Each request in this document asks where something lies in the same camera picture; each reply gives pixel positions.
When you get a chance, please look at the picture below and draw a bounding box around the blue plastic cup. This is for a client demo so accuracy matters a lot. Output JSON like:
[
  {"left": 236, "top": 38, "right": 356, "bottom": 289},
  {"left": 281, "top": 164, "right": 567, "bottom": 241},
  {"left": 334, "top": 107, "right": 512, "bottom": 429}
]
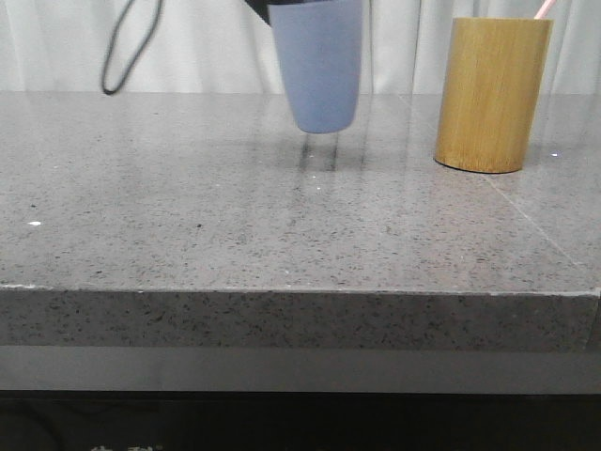
[{"left": 269, "top": 1, "right": 363, "bottom": 133}]

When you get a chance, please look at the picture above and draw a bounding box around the bamboo cylinder holder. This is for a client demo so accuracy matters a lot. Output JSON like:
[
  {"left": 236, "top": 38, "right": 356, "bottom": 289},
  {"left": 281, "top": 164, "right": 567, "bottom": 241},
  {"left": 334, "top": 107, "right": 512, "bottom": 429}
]
[{"left": 434, "top": 18, "right": 553, "bottom": 174}]

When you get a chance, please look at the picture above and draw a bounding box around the white curtain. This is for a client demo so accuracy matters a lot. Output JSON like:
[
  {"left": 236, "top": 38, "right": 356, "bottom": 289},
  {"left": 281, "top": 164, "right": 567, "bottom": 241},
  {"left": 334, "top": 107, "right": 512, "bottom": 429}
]
[{"left": 1, "top": 1, "right": 600, "bottom": 94}]

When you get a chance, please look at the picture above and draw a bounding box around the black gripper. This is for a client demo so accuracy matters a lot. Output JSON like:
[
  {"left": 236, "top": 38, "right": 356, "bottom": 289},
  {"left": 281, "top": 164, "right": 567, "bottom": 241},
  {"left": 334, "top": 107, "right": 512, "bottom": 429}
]
[{"left": 244, "top": 0, "right": 303, "bottom": 25}]

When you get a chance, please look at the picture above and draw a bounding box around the black cable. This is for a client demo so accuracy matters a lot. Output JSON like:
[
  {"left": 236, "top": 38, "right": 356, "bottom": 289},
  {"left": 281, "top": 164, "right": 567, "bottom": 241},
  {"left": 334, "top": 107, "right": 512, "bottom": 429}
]
[{"left": 101, "top": 0, "right": 164, "bottom": 96}]

